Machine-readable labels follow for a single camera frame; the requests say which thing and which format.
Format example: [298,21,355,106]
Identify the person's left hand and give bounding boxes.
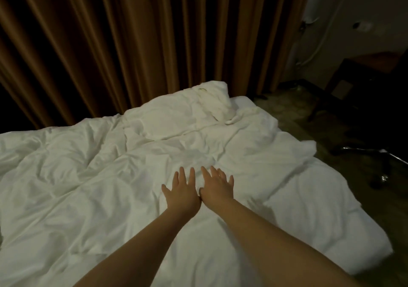
[161,166,202,219]

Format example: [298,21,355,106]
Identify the person's right hand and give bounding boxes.
[199,165,235,213]

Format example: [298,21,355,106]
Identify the white duvet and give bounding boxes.
[0,80,320,287]

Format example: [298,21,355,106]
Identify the white bed sheet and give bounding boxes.
[231,94,394,287]

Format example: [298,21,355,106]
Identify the person's right forearm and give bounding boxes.
[213,201,361,287]

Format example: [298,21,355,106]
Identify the person's left forearm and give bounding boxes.
[73,210,195,287]

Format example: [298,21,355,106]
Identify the brown curtain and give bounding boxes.
[0,0,316,132]

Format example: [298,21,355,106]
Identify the black office chair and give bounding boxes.
[330,48,408,190]

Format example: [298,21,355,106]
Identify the dark wooden desk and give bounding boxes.
[308,51,408,124]

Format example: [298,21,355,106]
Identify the white wall pipe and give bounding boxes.
[296,0,354,68]

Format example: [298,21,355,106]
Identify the white wall socket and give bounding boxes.
[352,20,376,33]

